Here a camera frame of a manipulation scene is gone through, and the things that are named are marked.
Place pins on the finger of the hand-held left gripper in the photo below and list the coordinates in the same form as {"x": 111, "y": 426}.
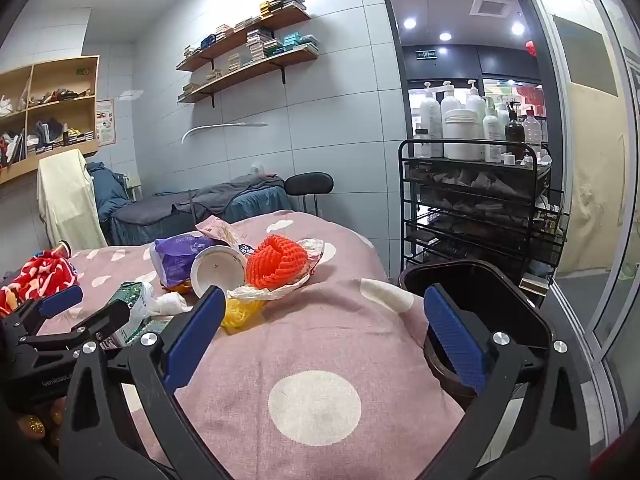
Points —
{"x": 62, "y": 302}
{"x": 107, "y": 320}

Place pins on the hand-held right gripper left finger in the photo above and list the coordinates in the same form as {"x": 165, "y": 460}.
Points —
{"x": 195, "y": 340}

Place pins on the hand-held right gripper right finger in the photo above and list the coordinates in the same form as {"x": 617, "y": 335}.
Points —
{"x": 455, "y": 340}

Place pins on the green drink carton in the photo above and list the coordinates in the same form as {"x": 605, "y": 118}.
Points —
{"x": 127, "y": 295}

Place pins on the black trash bin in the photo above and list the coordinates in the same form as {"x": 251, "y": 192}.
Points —
{"x": 500, "y": 300}

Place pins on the pink snack wrapper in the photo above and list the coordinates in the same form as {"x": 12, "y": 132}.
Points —
{"x": 215, "y": 227}

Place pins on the person's left hand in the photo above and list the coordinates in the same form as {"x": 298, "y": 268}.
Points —
{"x": 32, "y": 425}

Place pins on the red patterned cloth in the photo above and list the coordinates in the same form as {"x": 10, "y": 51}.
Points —
{"x": 30, "y": 275}

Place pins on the yellow foam fruit net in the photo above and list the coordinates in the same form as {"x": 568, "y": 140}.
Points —
{"x": 240, "y": 315}

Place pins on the white paper bowl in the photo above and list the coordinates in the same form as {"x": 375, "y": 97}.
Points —
{"x": 217, "y": 270}

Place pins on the purple tissue pack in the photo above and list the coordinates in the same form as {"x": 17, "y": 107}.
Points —
{"x": 175, "y": 260}

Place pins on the black rolling cart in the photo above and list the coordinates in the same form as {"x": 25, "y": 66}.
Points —
{"x": 475, "y": 240}

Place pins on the cream towel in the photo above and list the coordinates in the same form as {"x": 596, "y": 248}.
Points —
{"x": 67, "y": 195}

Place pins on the orange foam fruit net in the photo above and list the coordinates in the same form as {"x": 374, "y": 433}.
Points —
{"x": 275, "y": 260}

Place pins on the blue quilt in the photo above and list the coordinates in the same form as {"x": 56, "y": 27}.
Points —
{"x": 107, "y": 190}

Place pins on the grey blanket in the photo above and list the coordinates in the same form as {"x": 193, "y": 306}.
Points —
{"x": 165, "y": 207}

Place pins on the pink polka dot blanket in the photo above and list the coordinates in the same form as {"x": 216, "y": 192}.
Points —
{"x": 325, "y": 330}

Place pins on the massage bed with blue skirt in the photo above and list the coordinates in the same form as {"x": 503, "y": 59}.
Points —
{"x": 250, "y": 205}

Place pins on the pile of grey packets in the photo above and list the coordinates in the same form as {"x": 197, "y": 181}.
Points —
{"x": 470, "y": 185}

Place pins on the clutter of cabinet items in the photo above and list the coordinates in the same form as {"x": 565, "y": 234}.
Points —
{"x": 50, "y": 132}

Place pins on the small white device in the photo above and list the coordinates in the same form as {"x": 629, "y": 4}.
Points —
{"x": 256, "y": 167}

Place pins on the black stool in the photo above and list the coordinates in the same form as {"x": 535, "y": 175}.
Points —
{"x": 309, "y": 182}

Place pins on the large white jar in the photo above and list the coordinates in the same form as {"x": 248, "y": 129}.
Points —
{"x": 462, "y": 135}

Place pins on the dark brown pump bottle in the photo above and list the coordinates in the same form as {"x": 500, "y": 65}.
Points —
{"x": 515, "y": 132}

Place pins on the row of white lotion bottles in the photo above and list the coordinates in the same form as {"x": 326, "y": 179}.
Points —
{"x": 430, "y": 115}

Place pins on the glass sliding door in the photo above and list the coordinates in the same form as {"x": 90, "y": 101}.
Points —
{"x": 600, "y": 160}

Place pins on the black exit sign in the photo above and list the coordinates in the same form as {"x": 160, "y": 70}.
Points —
{"x": 426, "y": 54}

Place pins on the red hanging ornament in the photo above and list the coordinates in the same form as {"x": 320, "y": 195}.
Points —
{"x": 531, "y": 49}

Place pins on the ceiling vent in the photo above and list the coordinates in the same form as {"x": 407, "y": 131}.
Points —
{"x": 490, "y": 6}

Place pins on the pink wall poster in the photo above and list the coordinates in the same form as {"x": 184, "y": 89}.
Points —
{"x": 105, "y": 122}

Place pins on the wooden wall cabinet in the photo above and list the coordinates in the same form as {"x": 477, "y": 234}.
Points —
{"x": 50, "y": 62}

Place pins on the wooden wall shelf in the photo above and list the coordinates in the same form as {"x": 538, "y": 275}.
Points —
{"x": 250, "y": 72}
{"x": 240, "y": 40}

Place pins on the wall shelves with boxes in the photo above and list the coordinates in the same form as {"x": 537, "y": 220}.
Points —
{"x": 257, "y": 42}

